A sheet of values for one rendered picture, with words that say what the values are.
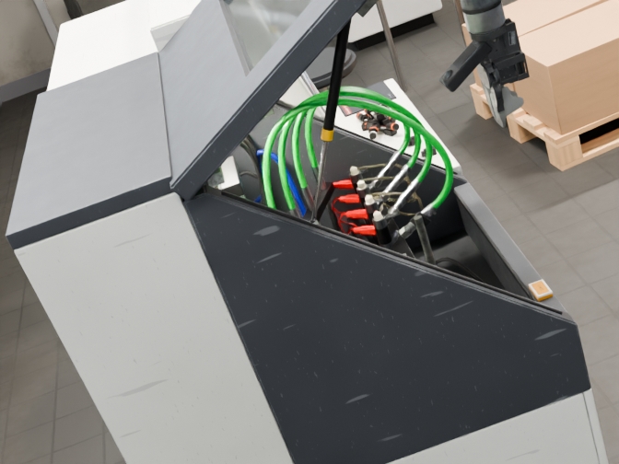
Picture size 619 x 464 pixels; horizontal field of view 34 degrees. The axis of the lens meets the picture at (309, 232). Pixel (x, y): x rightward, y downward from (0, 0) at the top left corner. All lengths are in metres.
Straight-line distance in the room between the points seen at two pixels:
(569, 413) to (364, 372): 0.43
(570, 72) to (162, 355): 2.83
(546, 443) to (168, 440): 0.73
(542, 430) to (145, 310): 0.81
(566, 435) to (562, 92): 2.42
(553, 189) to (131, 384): 2.78
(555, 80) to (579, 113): 0.20
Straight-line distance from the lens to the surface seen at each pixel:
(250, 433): 1.89
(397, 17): 6.34
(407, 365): 1.86
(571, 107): 4.34
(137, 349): 1.77
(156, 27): 2.27
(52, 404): 4.13
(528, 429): 2.03
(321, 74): 4.23
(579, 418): 2.06
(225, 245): 1.68
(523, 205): 4.22
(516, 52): 2.03
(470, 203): 2.38
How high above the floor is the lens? 2.11
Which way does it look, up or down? 28 degrees down
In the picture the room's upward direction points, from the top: 20 degrees counter-clockwise
